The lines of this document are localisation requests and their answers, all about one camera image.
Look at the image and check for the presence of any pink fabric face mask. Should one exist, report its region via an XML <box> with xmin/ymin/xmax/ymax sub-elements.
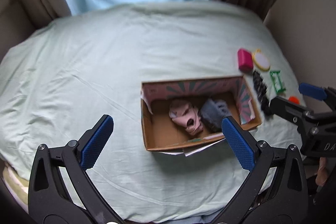
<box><xmin>169</xmin><ymin>100</ymin><xmax>203</xmax><ymax>136</ymax></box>

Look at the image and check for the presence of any yellow rimmed white mesh pad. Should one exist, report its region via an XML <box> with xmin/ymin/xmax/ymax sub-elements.
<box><xmin>252</xmin><ymin>49</ymin><xmax>270</xmax><ymax>72</ymax></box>

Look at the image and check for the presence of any person right hand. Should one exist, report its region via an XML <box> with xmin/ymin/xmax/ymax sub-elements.
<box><xmin>315</xmin><ymin>157</ymin><xmax>329</xmax><ymax>186</ymax></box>

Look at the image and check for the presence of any pale green bed sheet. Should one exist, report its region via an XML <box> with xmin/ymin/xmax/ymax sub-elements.
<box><xmin>1</xmin><ymin>1</ymin><xmax>299</xmax><ymax>222</ymax></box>

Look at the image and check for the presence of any cardboard box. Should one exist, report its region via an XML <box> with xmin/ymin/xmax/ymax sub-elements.
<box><xmin>141</xmin><ymin>76</ymin><xmax>262</xmax><ymax>155</ymax></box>

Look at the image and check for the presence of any grey fleece cloth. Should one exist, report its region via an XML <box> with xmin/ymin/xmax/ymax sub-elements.
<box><xmin>199</xmin><ymin>98</ymin><xmax>232</xmax><ymax>132</ymax></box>

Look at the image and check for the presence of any magenta leather pouch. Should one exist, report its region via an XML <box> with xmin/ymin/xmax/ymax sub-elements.
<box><xmin>238</xmin><ymin>48</ymin><xmax>253</xmax><ymax>72</ymax></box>

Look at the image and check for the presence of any orange fur pompom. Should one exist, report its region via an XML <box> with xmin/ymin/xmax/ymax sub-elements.
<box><xmin>288</xmin><ymin>96</ymin><xmax>300</xmax><ymax>105</ymax></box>

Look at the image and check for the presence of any green wrapped packet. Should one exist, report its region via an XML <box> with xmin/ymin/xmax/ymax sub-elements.
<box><xmin>269</xmin><ymin>71</ymin><xmax>286</xmax><ymax>95</ymax></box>

